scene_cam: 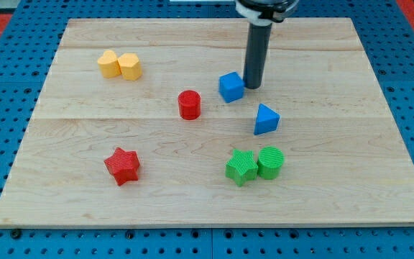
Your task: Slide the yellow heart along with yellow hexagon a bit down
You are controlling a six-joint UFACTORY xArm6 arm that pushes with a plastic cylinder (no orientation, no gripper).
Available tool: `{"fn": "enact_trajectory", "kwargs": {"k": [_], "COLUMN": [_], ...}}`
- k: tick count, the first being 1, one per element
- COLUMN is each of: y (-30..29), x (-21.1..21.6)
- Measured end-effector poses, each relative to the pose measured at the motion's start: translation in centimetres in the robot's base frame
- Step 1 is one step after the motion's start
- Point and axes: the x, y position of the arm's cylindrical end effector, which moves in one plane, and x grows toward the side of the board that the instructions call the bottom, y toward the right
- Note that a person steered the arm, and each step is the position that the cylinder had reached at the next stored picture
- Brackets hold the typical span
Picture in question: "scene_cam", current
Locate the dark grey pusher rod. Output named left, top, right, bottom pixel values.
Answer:
left=243, top=24, right=272, bottom=89

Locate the green cylinder block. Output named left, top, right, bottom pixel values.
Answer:
left=257, top=146, right=285, bottom=180

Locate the green star block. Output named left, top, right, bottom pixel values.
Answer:
left=225, top=149, right=258, bottom=187

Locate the yellow hexagon block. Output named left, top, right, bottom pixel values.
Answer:
left=118, top=53, right=142, bottom=81

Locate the blue triangle block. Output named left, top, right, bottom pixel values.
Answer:
left=254, top=104, right=280, bottom=135

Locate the wooden board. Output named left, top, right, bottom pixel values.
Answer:
left=0, top=18, right=414, bottom=229

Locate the yellow heart block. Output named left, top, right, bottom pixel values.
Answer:
left=97, top=50, right=121, bottom=78

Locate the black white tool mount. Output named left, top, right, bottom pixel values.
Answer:
left=234, top=0, right=300, bottom=27

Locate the red cylinder block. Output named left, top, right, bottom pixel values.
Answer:
left=178, top=90, right=201, bottom=120

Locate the red star block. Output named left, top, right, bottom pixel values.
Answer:
left=103, top=147, right=140, bottom=186

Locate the blue cube block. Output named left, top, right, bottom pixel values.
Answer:
left=218, top=72, right=244, bottom=103

